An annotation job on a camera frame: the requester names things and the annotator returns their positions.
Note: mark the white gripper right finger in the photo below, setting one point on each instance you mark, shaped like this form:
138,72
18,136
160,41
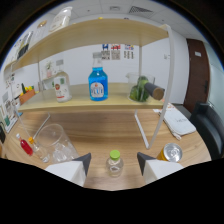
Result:
156,168

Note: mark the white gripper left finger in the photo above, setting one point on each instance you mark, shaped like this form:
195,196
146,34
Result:
71,170

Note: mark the yellow orange juice can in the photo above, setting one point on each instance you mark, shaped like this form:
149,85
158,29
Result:
170,153

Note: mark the clear bottle with orange cap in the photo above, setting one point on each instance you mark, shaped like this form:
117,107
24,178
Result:
39,152

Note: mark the clear bottle with green cap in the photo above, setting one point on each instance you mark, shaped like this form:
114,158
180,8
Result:
114,165

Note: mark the small red liquid bottle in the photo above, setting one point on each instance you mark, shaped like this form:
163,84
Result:
26,146

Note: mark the clear glass cup with ice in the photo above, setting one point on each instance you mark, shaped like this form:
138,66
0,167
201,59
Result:
55,143

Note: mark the white folded cloth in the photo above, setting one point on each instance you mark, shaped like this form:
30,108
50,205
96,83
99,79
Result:
178,121

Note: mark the black armchair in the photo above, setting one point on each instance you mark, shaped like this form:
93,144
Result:
210,128

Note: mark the dark wooden muddler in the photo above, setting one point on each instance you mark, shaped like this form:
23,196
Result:
155,91

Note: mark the glass jar of limes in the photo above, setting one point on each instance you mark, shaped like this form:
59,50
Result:
137,90

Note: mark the clear bottle with red label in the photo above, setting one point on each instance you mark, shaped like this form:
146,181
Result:
62,89

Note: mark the orange fruit basket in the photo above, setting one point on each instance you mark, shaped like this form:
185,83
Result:
26,96

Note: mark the blue liquid bottle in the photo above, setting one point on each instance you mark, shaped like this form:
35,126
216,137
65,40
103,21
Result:
98,85

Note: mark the brown door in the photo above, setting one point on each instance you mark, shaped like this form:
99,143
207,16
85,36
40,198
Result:
197,76

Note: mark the two-tier wooden white-frame shelf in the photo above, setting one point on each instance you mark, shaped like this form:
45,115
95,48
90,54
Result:
86,33

